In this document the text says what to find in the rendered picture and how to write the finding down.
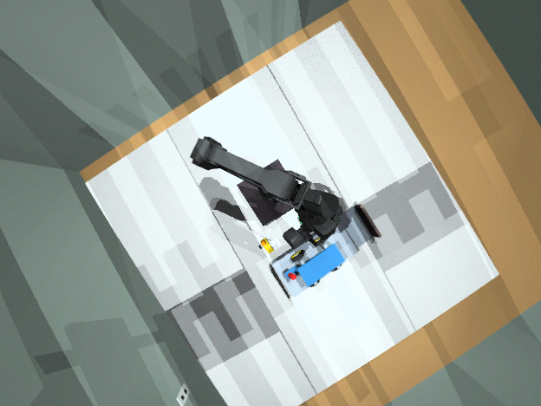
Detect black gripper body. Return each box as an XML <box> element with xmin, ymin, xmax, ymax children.
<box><xmin>283</xmin><ymin>205</ymin><xmax>343</xmax><ymax>249</ymax></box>

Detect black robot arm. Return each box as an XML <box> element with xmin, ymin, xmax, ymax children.
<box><xmin>190</xmin><ymin>136</ymin><xmax>340</xmax><ymax>240</ymax></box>

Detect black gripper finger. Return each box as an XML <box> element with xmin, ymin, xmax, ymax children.
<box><xmin>304</xmin><ymin>235</ymin><xmax>317</xmax><ymax>247</ymax></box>

